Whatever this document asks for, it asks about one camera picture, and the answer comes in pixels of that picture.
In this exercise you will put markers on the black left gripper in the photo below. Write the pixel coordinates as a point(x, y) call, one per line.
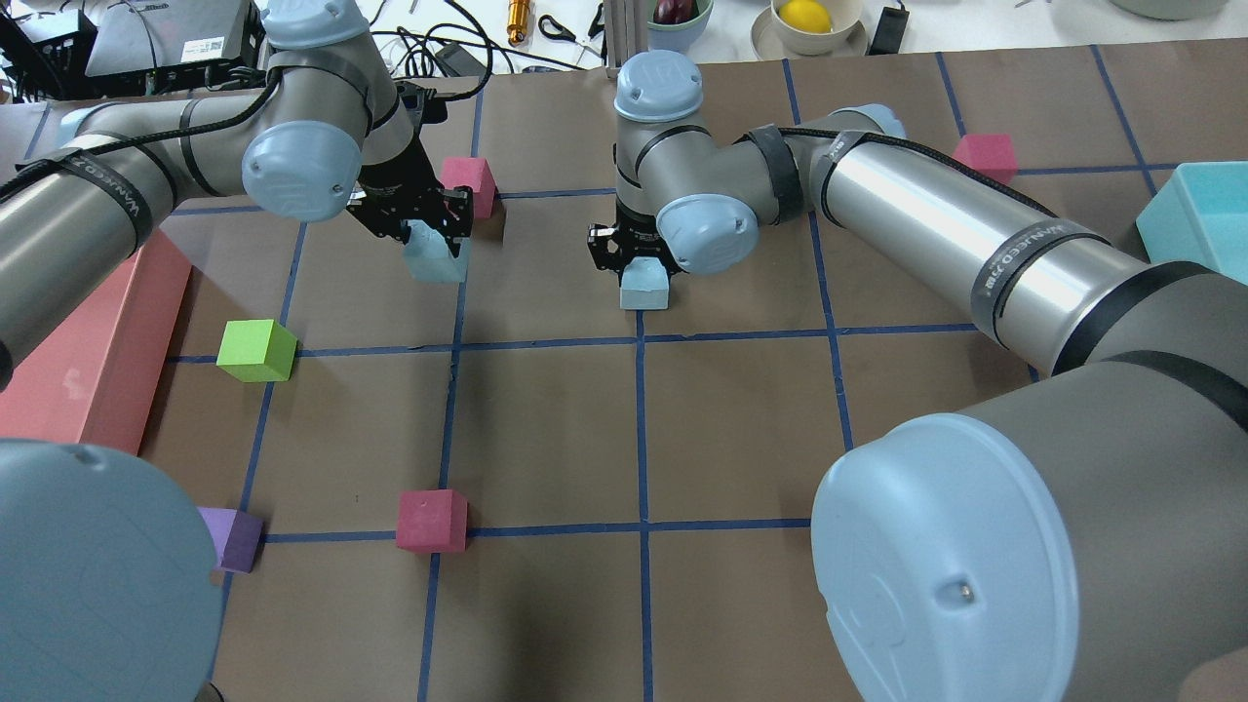
point(403, 188)

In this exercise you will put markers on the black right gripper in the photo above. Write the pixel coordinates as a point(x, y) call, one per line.
point(627, 244)

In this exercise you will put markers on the light blue foam block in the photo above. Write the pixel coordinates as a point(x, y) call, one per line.
point(644, 285)
point(431, 258)

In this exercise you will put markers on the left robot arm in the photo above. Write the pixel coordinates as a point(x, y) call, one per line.
point(331, 132)

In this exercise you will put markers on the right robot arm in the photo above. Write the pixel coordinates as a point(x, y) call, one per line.
point(1051, 291)

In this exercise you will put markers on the red foam block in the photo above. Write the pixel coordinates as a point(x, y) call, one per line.
point(992, 155)
point(475, 174)
point(432, 521)

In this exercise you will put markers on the green bowl with eggplant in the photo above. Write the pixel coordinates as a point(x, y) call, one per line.
point(676, 25)

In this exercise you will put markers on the green foam block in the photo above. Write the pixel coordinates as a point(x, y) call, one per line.
point(257, 351)

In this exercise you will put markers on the beige bowl with lemon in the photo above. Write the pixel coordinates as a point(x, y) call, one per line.
point(797, 29)

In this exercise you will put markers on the black power adapter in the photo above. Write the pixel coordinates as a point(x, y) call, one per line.
point(891, 30)

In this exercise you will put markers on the purple foam block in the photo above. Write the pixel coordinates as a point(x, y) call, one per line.
point(236, 538)

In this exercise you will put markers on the pink plastic bin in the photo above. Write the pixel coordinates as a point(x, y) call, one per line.
point(92, 381)

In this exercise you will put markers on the teal plastic bin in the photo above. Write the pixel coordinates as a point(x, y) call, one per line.
point(1200, 215)

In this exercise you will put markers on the yellow handled tool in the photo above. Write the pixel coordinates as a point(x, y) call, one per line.
point(517, 25)

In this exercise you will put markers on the aluminium frame post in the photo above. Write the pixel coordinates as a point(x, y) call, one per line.
point(626, 26)

